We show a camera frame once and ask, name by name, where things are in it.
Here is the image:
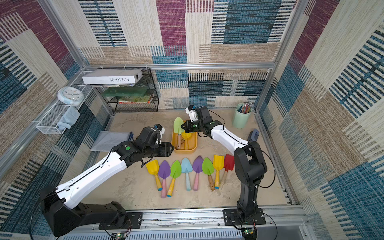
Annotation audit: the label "black wire mesh shelf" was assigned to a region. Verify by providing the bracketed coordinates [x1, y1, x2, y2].
[96, 68, 159, 114]

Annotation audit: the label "yellow square shovel yellow handle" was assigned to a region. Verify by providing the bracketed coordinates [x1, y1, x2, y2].
[213, 155, 225, 189]

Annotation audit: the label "green shovel orange handle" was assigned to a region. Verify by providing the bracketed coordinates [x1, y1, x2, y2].
[167, 160, 182, 198]

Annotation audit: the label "white round clock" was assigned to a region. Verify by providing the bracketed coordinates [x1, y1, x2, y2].
[57, 87, 85, 107]

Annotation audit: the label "yellow plastic storage box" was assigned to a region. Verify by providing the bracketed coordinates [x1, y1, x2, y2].
[171, 121, 198, 154]

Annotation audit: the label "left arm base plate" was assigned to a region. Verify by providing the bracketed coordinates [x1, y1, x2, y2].
[121, 212, 143, 230]

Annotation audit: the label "yellow shovel blue-tipped handle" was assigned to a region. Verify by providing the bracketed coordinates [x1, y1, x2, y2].
[146, 160, 163, 191]

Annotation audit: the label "colourful picture book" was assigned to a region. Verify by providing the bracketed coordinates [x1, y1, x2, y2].
[118, 95, 153, 104]

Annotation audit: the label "purple pointed shovel pink handle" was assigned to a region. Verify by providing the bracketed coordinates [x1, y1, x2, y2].
[158, 160, 171, 199]

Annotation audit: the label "light blue cloth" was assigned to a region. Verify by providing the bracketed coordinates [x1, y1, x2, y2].
[58, 106, 80, 131]

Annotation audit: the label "light blue shovel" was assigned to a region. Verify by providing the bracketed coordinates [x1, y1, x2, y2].
[181, 158, 193, 191]

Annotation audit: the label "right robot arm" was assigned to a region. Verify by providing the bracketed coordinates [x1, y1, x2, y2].
[182, 105, 268, 223]

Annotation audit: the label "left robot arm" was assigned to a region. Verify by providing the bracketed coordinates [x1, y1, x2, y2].
[40, 125, 174, 237]

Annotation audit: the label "coloured pencils in cup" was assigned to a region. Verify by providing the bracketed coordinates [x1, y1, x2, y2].
[238, 101, 252, 114]

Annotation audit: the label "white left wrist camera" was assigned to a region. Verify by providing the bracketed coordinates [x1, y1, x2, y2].
[154, 124, 165, 143]

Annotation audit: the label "white folio box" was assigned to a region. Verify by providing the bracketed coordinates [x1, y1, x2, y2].
[83, 69, 143, 85]

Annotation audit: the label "green book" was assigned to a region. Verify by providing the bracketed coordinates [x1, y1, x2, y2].
[102, 87, 148, 97]

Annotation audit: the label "mint green pencil cup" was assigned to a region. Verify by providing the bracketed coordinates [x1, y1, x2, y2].
[232, 104, 252, 129]

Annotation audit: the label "green pointed shovel wooden handle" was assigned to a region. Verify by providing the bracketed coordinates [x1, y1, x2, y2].
[202, 158, 215, 191]

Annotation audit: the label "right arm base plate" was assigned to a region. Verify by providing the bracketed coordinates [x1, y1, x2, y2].
[223, 208, 266, 227]

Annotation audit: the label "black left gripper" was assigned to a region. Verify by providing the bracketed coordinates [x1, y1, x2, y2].
[143, 141, 176, 159]

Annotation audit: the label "red shovel wooden handle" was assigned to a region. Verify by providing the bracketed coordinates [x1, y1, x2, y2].
[220, 154, 235, 186]

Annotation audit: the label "white wire basket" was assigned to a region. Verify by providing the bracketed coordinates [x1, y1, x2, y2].
[36, 84, 93, 135]

